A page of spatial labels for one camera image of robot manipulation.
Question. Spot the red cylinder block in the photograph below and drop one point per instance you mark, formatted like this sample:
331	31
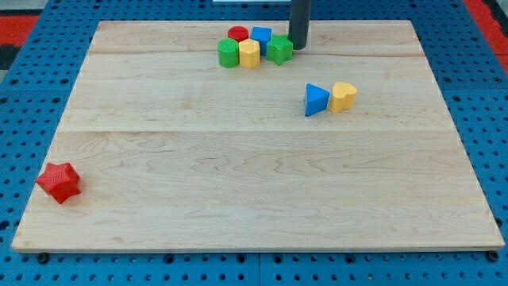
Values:
238	33

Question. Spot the blue triangle block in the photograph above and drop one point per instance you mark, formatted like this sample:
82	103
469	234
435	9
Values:
316	100

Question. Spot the red star block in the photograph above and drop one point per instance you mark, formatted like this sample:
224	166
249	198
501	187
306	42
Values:
60	181

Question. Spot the wooden board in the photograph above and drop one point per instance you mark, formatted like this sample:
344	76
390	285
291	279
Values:
176	154

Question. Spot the green star block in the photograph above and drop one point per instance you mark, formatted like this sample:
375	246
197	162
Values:
279	49

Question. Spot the blue cube block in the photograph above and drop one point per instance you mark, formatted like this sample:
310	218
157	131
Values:
263	36

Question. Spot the yellow hexagon block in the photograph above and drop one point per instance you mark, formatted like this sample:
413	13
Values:
249	53

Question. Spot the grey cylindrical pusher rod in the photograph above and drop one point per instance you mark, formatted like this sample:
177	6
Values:
299	21

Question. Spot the green cylinder block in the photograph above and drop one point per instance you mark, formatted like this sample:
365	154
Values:
228	53

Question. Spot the yellow heart block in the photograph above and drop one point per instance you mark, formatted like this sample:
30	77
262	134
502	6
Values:
343	97

